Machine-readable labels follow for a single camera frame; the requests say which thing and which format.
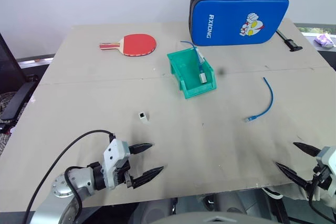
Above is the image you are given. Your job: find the small white connector block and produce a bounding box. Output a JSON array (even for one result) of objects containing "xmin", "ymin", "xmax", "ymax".
[{"xmin": 138, "ymin": 111, "xmax": 151, "ymax": 125}]

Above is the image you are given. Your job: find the purple white packet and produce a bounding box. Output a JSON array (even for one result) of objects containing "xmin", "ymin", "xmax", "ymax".
[{"xmin": 314, "ymin": 33, "xmax": 334, "ymax": 49}]

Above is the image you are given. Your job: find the green plastic bin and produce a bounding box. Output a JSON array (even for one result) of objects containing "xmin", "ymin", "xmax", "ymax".
[{"xmin": 166, "ymin": 47, "xmax": 218, "ymax": 100}]

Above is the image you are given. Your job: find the red table tennis paddle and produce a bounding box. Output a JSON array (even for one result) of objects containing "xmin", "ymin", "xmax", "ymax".
[{"xmin": 99, "ymin": 33, "xmax": 158, "ymax": 58}]

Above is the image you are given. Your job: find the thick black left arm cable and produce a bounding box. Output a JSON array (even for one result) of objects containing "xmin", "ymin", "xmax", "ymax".
[{"xmin": 64, "ymin": 165, "xmax": 85, "ymax": 224}]

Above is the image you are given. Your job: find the blue black kick pad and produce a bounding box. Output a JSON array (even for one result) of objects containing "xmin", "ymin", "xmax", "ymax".
[{"xmin": 188, "ymin": 0, "xmax": 290, "ymax": 47}]

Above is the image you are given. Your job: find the blue Ethernet cable, clear plug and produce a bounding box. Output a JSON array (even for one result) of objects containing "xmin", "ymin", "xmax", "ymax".
[{"xmin": 180, "ymin": 40, "xmax": 207, "ymax": 76}]

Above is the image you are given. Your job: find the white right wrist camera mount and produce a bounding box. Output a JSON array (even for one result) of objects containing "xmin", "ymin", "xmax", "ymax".
[{"xmin": 314, "ymin": 145, "xmax": 336, "ymax": 199}]

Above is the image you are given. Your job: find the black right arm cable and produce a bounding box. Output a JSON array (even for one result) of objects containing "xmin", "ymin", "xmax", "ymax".
[{"xmin": 308, "ymin": 174, "xmax": 336, "ymax": 222}]

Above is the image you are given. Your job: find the black office chair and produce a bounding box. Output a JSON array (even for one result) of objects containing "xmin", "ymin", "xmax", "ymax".
[{"xmin": 0, "ymin": 32, "xmax": 40, "ymax": 133}]

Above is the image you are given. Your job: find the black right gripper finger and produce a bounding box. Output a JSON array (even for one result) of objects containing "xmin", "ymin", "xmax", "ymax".
[
  {"xmin": 292, "ymin": 142, "xmax": 322, "ymax": 158},
  {"xmin": 274, "ymin": 161, "xmax": 314, "ymax": 191}
]

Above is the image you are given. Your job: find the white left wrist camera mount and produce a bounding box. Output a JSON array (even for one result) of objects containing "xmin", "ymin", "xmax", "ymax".
[{"xmin": 102, "ymin": 139, "xmax": 131, "ymax": 190}]

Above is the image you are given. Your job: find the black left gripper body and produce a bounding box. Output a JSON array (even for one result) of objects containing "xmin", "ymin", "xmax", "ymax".
[{"xmin": 114, "ymin": 156, "xmax": 133, "ymax": 189}]

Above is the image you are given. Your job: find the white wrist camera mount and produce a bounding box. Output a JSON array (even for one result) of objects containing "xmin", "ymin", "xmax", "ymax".
[
  {"xmin": 102, "ymin": 139, "xmax": 131, "ymax": 190},
  {"xmin": 314, "ymin": 145, "xmax": 336, "ymax": 199}
]

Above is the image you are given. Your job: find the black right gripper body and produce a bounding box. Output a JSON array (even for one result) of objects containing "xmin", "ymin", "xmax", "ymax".
[{"xmin": 311, "ymin": 164, "xmax": 333, "ymax": 191}]

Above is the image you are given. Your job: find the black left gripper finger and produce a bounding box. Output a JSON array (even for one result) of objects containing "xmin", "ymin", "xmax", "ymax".
[
  {"xmin": 128, "ymin": 143, "xmax": 153, "ymax": 155},
  {"xmin": 130, "ymin": 166, "xmax": 165, "ymax": 189}
]

